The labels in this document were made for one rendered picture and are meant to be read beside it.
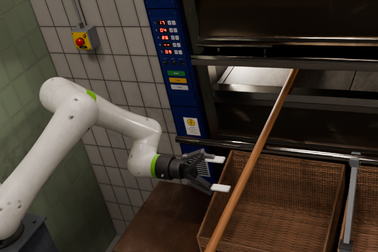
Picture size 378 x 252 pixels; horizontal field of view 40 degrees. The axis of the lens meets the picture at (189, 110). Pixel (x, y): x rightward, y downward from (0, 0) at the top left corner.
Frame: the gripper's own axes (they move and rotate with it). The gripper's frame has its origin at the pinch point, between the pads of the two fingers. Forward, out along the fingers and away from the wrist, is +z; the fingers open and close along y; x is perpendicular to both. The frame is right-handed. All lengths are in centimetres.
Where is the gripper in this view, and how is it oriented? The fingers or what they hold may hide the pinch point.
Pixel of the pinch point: (224, 174)
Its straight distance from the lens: 189.3
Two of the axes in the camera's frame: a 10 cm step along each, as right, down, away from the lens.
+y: 1.8, 8.3, 5.2
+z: 9.0, 0.7, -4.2
